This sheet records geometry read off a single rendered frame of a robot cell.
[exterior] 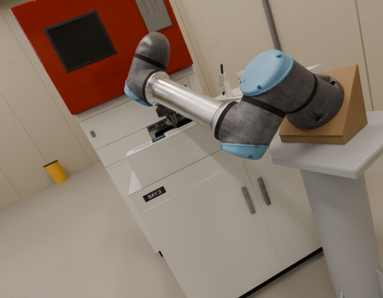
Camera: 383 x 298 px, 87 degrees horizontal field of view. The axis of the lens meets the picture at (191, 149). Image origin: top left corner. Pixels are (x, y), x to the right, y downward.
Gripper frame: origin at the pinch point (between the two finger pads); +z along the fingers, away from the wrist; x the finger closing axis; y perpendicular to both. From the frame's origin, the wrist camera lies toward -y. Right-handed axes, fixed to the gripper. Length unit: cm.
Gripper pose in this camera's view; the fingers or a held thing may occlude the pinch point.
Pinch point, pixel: (176, 125)
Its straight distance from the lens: 126.3
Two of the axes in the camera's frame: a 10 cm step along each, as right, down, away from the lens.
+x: -4.5, 4.3, -7.8
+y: -8.1, 1.9, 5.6
